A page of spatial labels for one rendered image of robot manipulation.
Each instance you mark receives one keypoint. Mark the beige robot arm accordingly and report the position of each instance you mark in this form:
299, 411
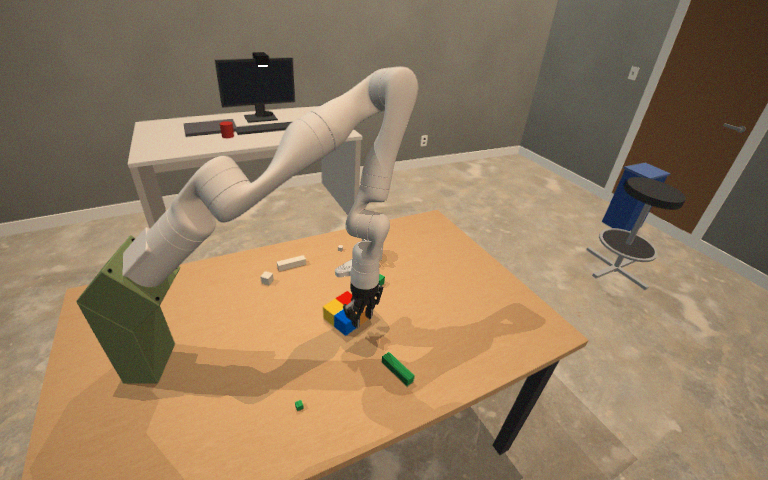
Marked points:
227, 192

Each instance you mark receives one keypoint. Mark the blue cube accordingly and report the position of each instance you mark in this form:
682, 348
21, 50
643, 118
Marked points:
343, 324

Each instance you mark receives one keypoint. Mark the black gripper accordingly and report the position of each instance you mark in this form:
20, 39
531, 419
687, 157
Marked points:
360, 302

